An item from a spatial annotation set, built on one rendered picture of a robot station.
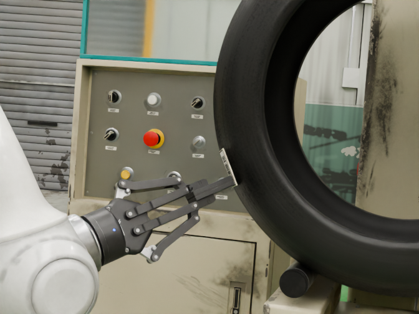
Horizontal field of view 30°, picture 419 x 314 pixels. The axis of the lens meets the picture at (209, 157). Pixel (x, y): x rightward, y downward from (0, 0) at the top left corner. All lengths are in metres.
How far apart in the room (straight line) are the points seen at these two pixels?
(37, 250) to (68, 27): 9.83
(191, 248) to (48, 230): 1.13
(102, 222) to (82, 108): 1.04
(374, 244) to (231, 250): 0.84
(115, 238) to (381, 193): 0.65
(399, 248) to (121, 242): 0.39
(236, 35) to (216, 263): 0.88
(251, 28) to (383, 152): 0.47
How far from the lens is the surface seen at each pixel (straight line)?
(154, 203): 1.12
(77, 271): 0.84
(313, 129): 10.24
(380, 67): 1.55
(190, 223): 1.14
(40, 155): 10.68
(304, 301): 1.26
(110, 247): 1.07
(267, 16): 1.18
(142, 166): 2.05
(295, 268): 1.21
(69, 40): 10.65
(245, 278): 1.95
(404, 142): 1.54
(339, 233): 1.16
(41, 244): 0.85
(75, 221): 1.06
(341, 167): 10.29
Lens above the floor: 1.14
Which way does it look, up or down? 3 degrees down
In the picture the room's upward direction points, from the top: 4 degrees clockwise
